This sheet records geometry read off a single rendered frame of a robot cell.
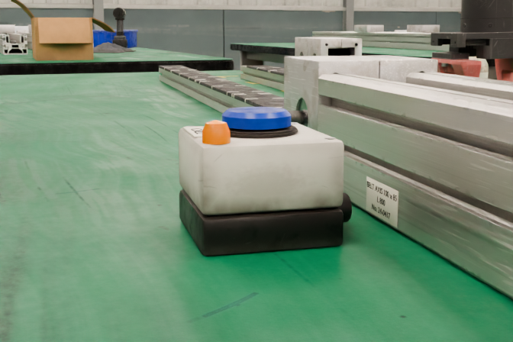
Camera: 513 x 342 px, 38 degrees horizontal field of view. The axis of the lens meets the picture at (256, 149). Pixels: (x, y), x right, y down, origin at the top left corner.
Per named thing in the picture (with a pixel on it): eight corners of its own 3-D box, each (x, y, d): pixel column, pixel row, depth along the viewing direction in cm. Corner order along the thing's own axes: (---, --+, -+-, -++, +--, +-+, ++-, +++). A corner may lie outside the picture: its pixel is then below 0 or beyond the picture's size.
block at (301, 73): (256, 165, 66) (256, 56, 64) (386, 159, 69) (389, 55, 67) (287, 185, 57) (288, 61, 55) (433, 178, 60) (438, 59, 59)
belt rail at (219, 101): (159, 79, 169) (159, 66, 169) (176, 79, 170) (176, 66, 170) (279, 143, 77) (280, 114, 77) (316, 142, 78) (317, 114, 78)
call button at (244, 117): (215, 139, 45) (215, 105, 44) (279, 137, 46) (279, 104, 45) (230, 150, 41) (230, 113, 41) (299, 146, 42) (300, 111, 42)
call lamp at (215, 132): (199, 140, 40) (199, 118, 40) (227, 140, 40) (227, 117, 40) (204, 145, 39) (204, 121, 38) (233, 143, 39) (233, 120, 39)
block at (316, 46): (296, 81, 164) (297, 37, 163) (346, 80, 167) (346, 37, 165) (308, 85, 155) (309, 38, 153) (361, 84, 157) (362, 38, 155)
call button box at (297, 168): (179, 220, 47) (177, 120, 46) (324, 211, 49) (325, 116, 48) (202, 258, 39) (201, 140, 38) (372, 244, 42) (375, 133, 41)
